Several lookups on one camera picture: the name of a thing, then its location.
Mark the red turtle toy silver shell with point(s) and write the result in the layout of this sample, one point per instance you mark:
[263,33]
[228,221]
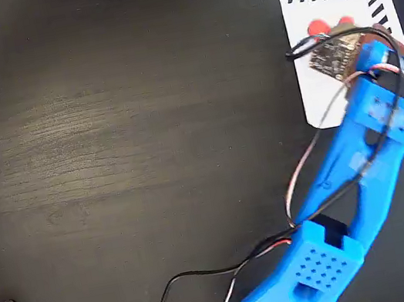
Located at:
[318,26]

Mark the white paper with striped border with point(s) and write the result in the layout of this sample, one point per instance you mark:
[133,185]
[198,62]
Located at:
[317,5]

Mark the bare camera circuit board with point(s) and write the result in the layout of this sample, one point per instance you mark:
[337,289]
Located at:
[334,55]

